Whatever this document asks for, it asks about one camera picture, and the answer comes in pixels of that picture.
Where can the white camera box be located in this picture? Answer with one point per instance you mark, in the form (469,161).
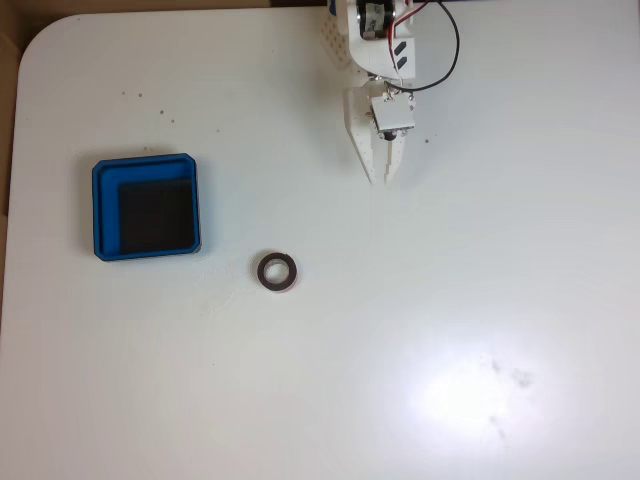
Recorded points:
(395,114)

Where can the white perforated base plate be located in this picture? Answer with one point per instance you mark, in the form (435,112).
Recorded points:
(337,42)

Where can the red tape roll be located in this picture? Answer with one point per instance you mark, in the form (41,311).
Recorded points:
(261,272)

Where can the black foam pad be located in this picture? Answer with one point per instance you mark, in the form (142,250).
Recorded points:
(155,215)

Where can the blue square box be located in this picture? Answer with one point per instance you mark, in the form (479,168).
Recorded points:
(105,210)

